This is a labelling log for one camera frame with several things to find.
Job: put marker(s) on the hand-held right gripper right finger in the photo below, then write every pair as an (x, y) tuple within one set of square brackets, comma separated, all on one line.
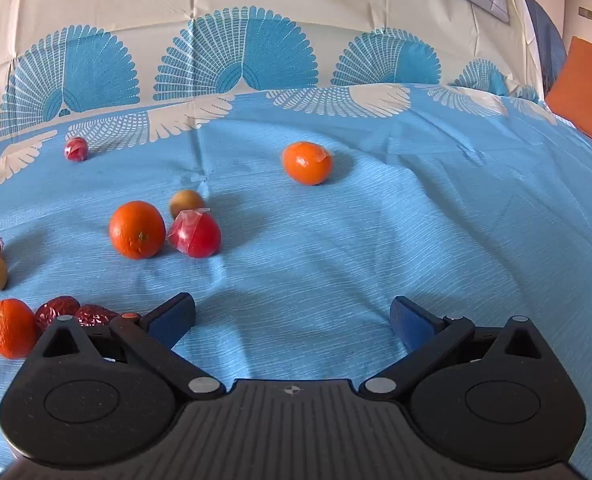
[(411, 321)]

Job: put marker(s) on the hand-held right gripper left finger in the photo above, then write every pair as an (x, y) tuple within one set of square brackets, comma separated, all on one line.
[(170, 320)]

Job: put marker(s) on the red date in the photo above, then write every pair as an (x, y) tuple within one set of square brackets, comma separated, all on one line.
[(55, 307), (93, 315)]

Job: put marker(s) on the plastic-wrapped large red tomato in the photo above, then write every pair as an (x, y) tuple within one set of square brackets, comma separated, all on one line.
[(198, 237)]

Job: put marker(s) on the bare orange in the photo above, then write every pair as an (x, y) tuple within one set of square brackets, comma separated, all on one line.
[(9, 329), (136, 230)]

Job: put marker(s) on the plastic-wrapped small red tomato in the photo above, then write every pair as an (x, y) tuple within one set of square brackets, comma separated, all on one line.
[(75, 150)]

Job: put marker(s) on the blue fan-print bedsheet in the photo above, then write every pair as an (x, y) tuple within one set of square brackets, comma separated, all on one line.
[(376, 220)]

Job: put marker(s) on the orange cushion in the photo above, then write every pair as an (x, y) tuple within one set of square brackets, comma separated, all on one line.
[(586, 95)]

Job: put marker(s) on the wall switch plate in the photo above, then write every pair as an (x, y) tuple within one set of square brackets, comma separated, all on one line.
[(587, 12)]

